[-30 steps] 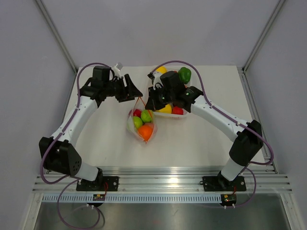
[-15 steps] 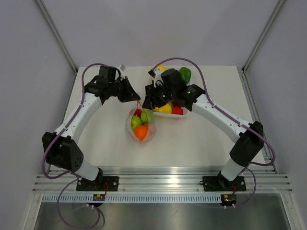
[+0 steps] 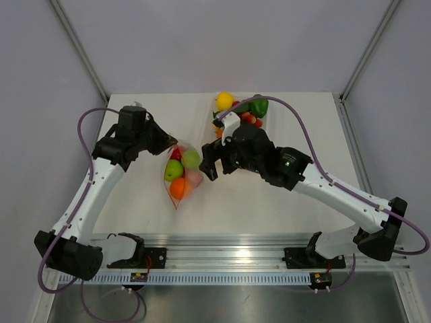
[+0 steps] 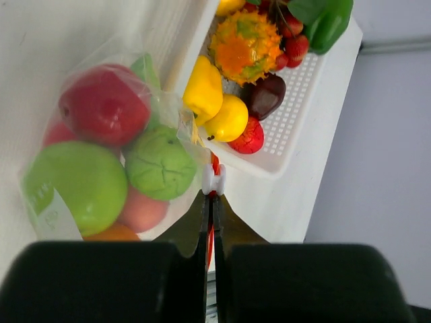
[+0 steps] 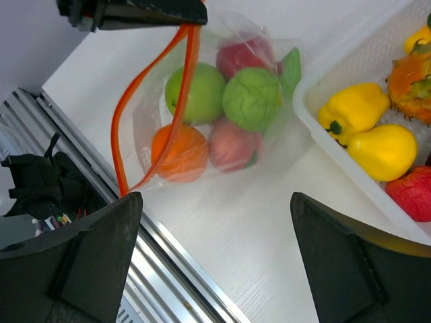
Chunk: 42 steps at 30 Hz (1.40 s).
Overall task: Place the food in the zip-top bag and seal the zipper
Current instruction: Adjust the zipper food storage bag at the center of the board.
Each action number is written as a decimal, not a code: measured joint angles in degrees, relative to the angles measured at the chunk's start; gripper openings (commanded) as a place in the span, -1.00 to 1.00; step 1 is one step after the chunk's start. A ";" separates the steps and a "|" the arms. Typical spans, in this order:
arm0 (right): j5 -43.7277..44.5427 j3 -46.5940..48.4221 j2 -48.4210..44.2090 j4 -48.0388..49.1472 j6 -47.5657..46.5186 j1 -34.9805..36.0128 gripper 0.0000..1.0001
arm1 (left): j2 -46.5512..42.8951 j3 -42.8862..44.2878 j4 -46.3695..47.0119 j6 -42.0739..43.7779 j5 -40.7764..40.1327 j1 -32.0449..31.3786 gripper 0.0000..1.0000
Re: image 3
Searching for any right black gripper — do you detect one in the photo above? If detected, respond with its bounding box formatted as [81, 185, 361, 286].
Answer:
[200, 135, 263, 180]

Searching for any green apple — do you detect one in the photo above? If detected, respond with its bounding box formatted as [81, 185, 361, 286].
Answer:
[164, 159, 185, 182]

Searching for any green lime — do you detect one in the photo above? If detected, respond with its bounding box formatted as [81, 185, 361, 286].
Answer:
[181, 149, 201, 169]

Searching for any pink peach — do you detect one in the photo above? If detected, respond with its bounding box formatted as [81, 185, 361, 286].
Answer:
[185, 169, 203, 188]

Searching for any clear zip top bag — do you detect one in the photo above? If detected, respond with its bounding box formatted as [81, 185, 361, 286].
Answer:
[162, 140, 203, 211]

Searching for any orange fruit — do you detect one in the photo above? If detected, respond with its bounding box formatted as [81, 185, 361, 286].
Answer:
[169, 178, 193, 200]

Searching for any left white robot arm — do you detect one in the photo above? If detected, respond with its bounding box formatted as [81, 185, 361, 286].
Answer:
[34, 106, 178, 281]

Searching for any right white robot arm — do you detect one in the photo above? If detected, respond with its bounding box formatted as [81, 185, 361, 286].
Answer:
[199, 125, 407, 268]

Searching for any red strawberry bunch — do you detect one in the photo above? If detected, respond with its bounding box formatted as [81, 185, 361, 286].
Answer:
[237, 110, 263, 128]

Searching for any white plastic basket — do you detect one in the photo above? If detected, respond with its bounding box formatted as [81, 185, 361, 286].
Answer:
[202, 92, 272, 143]

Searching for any green leaf with stem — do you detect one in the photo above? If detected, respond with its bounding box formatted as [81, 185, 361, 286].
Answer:
[212, 101, 251, 118]

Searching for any green bell pepper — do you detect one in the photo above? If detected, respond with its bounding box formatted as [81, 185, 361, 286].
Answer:
[250, 96, 269, 118]

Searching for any yellow lemon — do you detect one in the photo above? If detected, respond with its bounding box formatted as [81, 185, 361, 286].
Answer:
[215, 92, 235, 111]

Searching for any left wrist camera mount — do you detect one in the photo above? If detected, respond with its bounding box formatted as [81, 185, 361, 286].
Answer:
[131, 101, 143, 108]

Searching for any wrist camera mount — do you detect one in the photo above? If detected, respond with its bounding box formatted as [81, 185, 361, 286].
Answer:
[131, 101, 143, 108]
[213, 112, 240, 146]

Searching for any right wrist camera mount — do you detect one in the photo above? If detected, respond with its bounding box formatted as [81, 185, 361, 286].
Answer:
[213, 112, 240, 146]

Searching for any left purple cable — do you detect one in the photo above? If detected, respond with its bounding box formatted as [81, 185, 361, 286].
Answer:
[36, 106, 147, 320]

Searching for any purple cable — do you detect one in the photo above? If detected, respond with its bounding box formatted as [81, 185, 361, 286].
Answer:
[211, 96, 431, 293]
[36, 106, 147, 320]

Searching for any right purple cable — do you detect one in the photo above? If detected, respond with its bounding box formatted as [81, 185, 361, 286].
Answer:
[211, 96, 431, 293]

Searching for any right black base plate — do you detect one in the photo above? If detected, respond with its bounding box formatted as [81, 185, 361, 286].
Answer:
[282, 247, 346, 269]

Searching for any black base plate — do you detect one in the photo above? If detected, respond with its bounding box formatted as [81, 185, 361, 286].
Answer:
[282, 247, 346, 269]
[106, 247, 168, 270]

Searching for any aluminium mounting rail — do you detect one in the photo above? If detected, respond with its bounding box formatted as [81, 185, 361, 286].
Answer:
[45, 234, 411, 272]

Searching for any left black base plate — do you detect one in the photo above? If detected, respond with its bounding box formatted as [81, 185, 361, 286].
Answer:
[106, 247, 168, 270]

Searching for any white slotted cable duct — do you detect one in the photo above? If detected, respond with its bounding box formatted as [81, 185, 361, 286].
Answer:
[59, 271, 312, 286]

